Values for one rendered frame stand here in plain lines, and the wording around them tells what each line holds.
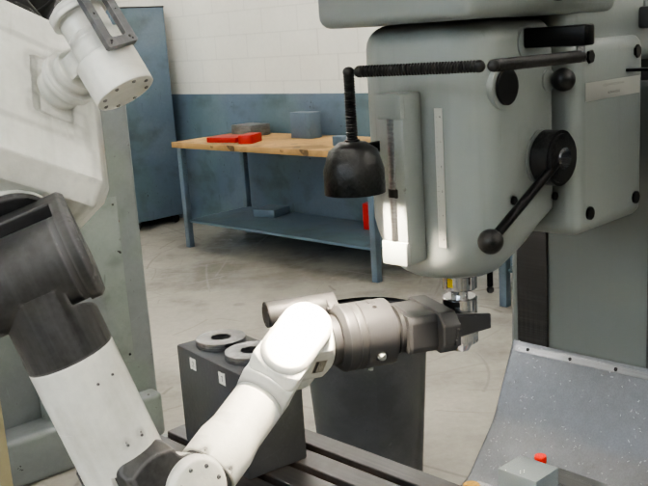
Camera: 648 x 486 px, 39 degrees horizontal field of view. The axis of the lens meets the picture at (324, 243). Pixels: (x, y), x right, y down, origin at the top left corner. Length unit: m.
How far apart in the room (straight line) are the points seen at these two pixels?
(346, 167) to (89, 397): 0.37
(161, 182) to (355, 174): 7.60
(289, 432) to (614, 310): 0.58
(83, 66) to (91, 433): 0.37
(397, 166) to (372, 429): 2.22
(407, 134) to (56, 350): 0.47
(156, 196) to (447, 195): 7.53
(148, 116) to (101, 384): 7.60
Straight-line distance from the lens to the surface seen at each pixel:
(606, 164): 1.29
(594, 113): 1.25
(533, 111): 1.17
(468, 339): 1.24
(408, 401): 3.26
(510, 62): 1.00
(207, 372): 1.58
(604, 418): 1.57
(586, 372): 1.60
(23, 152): 0.98
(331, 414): 3.27
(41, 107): 1.03
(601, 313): 1.57
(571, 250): 1.57
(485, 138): 1.10
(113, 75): 0.97
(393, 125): 1.09
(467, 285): 1.21
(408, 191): 1.10
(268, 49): 7.73
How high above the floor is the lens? 1.62
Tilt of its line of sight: 13 degrees down
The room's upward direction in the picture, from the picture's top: 4 degrees counter-clockwise
